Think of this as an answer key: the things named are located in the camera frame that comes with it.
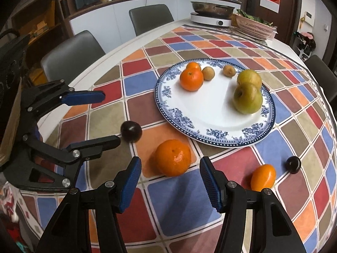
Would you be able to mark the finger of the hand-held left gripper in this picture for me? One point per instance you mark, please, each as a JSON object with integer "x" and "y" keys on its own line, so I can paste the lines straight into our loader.
{"x": 97, "y": 142}
{"x": 84, "y": 97}

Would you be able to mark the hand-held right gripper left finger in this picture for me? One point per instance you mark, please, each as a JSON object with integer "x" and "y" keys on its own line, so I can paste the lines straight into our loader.
{"x": 130, "y": 184}

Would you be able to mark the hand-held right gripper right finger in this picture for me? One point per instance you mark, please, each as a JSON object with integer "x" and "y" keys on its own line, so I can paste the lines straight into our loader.
{"x": 212, "y": 184}

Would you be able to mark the dark plum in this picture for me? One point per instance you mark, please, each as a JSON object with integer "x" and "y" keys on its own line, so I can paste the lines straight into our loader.
{"x": 293, "y": 164}
{"x": 131, "y": 131}

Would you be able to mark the mandarin orange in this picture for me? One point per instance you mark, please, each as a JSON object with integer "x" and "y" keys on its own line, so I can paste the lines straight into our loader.
{"x": 191, "y": 80}
{"x": 173, "y": 157}
{"x": 193, "y": 65}

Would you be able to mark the small oval orange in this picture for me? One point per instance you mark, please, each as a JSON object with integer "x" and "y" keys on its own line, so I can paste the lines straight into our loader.
{"x": 262, "y": 181}

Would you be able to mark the blue patterned white plate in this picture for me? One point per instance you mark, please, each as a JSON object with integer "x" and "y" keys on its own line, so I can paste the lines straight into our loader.
{"x": 210, "y": 110}

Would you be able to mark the brown kiwi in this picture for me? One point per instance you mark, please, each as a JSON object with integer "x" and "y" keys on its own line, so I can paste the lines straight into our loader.
{"x": 229, "y": 70}
{"x": 208, "y": 73}

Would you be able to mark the yellowish green pear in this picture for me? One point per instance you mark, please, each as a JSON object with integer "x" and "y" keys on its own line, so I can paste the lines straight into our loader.
{"x": 250, "y": 76}

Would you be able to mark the wooden display cabinet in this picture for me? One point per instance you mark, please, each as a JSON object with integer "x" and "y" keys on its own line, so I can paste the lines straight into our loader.
{"x": 39, "y": 31}

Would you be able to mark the grey dining chair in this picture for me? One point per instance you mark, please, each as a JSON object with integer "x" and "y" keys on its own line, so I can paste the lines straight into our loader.
{"x": 71, "y": 52}
{"x": 151, "y": 17}
{"x": 320, "y": 68}

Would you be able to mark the white lower cabinets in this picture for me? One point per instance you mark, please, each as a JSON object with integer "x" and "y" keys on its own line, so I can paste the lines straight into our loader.
{"x": 115, "y": 13}

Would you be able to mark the floral cloth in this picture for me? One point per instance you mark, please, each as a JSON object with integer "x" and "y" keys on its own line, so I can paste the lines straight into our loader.
{"x": 9, "y": 203}

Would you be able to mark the white induction cooker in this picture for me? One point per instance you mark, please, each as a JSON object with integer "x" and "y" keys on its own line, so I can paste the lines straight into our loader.
{"x": 210, "y": 20}

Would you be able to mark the steel pot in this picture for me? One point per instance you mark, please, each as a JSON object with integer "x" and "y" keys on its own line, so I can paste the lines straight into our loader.
{"x": 212, "y": 8}

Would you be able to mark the pink plastic basket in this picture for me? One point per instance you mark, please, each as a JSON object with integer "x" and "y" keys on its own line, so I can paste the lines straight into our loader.
{"x": 254, "y": 27}

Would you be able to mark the pink and dark bags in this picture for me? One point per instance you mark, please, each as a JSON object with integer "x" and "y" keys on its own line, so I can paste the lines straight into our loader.
{"x": 305, "y": 44}

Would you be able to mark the green leafy vegetables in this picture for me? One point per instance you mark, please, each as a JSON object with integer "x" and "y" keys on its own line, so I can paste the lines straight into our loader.
{"x": 252, "y": 18}

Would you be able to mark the dark brown door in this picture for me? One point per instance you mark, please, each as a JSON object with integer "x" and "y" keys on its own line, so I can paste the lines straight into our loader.
{"x": 289, "y": 18}

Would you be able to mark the white intercom panel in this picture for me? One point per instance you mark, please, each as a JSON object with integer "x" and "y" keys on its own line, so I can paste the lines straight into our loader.
{"x": 306, "y": 18}

